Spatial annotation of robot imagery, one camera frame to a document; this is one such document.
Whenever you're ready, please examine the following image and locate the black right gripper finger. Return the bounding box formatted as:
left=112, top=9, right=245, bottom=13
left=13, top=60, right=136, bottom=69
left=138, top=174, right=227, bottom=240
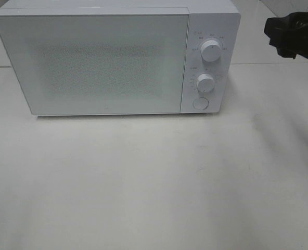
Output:
left=264, top=12, right=308, bottom=59

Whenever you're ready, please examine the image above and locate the white timer knob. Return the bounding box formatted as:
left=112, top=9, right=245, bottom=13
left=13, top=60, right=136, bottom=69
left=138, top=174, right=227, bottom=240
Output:
left=196, top=74, right=215, bottom=93

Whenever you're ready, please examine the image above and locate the round white door button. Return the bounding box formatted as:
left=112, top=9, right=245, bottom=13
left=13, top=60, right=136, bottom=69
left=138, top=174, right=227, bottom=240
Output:
left=192, top=97, right=209, bottom=110

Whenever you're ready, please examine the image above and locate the white microwave door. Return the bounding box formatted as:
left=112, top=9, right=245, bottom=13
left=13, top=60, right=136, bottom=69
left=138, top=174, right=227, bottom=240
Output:
left=0, top=15, right=188, bottom=116

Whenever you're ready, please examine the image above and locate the upper white control knob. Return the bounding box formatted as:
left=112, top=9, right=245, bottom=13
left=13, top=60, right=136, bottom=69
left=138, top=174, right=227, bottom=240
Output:
left=199, top=37, right=222, bottom=63

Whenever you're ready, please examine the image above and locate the white microwave oven body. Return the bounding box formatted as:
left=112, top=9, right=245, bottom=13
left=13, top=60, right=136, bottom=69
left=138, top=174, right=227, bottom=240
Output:
left=0, top=1, right=241, bottom=115

